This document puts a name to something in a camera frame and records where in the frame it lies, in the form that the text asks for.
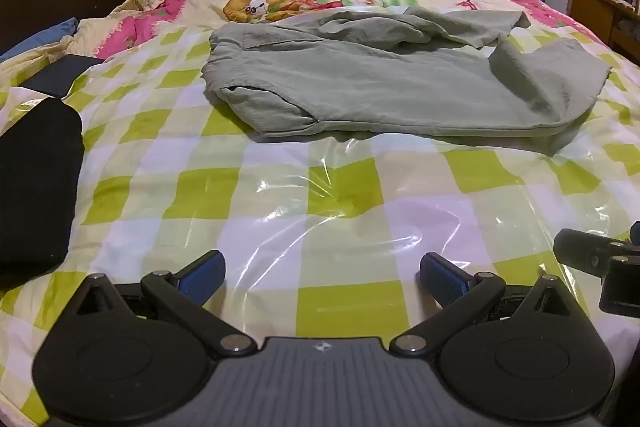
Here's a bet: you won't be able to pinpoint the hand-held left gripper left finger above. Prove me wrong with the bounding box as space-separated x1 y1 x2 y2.
67 250 258 358

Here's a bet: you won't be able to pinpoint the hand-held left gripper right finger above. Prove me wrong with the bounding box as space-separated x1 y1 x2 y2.
390 252 581 355

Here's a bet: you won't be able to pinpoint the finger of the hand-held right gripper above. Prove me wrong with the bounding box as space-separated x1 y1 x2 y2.
553 229 640 278

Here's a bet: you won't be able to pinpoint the grey-green pants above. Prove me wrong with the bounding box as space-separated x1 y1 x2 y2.
201 6 613 156

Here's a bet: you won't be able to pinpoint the checkered cartoon print blanket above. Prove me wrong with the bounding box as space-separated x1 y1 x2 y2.
0 0 640 423

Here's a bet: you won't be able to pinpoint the black cloth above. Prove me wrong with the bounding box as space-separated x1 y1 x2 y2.
0 97 85 290

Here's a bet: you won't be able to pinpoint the wooden side desk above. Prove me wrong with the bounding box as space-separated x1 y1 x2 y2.
567 0 640 68

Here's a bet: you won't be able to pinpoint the blue pillow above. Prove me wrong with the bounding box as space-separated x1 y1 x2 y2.
0 18 80 62

